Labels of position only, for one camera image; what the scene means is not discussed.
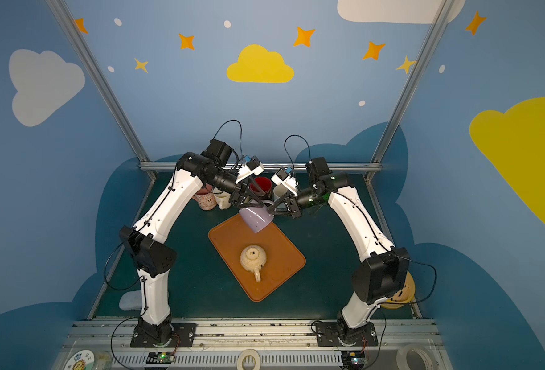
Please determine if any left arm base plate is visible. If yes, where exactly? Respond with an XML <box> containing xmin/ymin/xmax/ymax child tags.
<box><xmin>130</xmin><ymin>322</ymin><xmax>197</xmax><ymax>348</ymax></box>

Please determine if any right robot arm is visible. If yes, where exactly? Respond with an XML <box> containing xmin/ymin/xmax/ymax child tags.
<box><xmin>268</xmin><ymin>157</ymin><xmax>411</xmax><ymax>346</ymax></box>

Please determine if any black skull mug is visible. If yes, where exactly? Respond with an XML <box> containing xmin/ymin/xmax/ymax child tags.
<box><xmin>249</xmin><ymin>177</ymin><xmax>273</xmax><ymax>199</ymax></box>

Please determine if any aluminium frame right post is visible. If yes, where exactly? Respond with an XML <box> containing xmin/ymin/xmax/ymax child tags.
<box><xmin>364</xmin><ymin>0</ymin><xmax>456</xmax><ymax>182</ymax></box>

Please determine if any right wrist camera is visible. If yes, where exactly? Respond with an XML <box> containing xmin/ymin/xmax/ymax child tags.
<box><xmin>271</xmin><ymin>166</ymin><xmax>299</xmax><ymax>196</ymax></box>

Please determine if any cream white mug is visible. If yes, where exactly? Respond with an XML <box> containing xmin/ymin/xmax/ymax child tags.
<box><xmin>213</xmin><ymin>191</ymin><xmax>232</xmax><ymax>210</ymax></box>

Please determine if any aluminium frame left post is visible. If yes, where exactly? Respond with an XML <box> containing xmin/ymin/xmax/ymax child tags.
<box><xmin>46</xmin><ymin>0</ymin><xmax>150</xmax><ymax>163</ymax></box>

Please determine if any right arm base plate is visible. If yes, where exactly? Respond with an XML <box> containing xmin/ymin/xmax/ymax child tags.
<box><xmin>310</xmin><ymin>321</ymin><xmax>379</xmax><ymax>347</ymax></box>

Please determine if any yellow plastic basket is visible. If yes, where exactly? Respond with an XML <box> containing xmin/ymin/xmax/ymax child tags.
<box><xmin>381</xmin><ymin>272</ymin><xmax>416</xmax><ymax>310</ymax></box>

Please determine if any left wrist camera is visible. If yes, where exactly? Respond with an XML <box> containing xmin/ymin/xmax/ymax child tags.
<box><xmin>236</xmin><ymin>156</ymin><xmax>265</xmax><ymax>183</ymax></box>

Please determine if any clear tape roll front right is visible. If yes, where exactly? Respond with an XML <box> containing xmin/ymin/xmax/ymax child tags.
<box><xmin>396</xmin><ymin>345</ymin><xmax>438</xmax><ymax>370</ymax></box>

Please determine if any aluminium frame post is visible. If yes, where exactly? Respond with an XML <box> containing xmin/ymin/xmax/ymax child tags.
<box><xmin>46</xmin><ymin>0</ymin><xmax>150</xmax><ymax>163</ymax></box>
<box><xmin>364</xmin><ymin>0</ymin><xmax>456</xmax><ymax>182</ymax></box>

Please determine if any aluminium frame back bar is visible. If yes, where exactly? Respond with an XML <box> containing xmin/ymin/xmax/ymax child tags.
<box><xmin>139</xmin><ymin>161</ymin><xmax>383</xmax><ymax>174</ymax></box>

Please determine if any grey sponge pad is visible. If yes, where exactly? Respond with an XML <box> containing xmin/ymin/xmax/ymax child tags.
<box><xmin>118</xmin><ymin>290</ymin><xmax>142</xmax><ymax>311</ymax></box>

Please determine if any light blue mug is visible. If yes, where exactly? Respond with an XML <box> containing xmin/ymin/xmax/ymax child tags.
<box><xmin>272</xmin><ymin>184</ymin><xmax>288</xmax><ymax>200</ymax></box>

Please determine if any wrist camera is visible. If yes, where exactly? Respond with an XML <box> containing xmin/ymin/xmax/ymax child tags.
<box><xmin>236</xmin><ymin>156</ymin><xmax>265</xmax><ymax>183</ymax></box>
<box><xmin>271</xmin><ymin>166</ymin><xmax>299</xmax><ymax>196</ymax></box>

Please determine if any lavender mug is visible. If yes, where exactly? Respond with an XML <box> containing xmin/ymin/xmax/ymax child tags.
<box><xmin>239</xmin><ymin>200</ymin><xmax>274</xmax><ymax>234</ymax></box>

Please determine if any pink ghost mug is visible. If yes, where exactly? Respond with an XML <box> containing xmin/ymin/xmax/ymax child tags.
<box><xmin>192</xmin><ymin>184</ymin><xmax>217</xmax><ymax>211</ymax></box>

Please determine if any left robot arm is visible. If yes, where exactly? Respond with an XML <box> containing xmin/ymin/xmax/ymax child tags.
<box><xmin>119</xmin><ymin>139</ymin><xmax>264</xmax><ymax>348</ymax></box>

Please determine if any orange plastic tray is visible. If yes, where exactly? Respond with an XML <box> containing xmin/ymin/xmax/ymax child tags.
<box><xmin>209</xmin><ymin>215</ymin><xmax>306</xmax><ymax>302</ymax></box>

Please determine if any aluminium front rail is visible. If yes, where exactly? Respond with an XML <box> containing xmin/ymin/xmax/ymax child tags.
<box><xmin>53</xmin><ymin>319</ymin><xmax>453</xmax><ymax>369</ymax></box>

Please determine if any white tape roll front centre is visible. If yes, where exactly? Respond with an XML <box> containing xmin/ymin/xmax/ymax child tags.
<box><xmin>236</xmin><ymin>348</ymin><xmax>263</xmax><ymax>370</ymax></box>

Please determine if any beige ceramic teapot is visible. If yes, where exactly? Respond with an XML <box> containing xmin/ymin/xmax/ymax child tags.
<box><xmin>240</xmin><ymin>245</ymin><xmax>267</xmax><ymax>282</ymax></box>

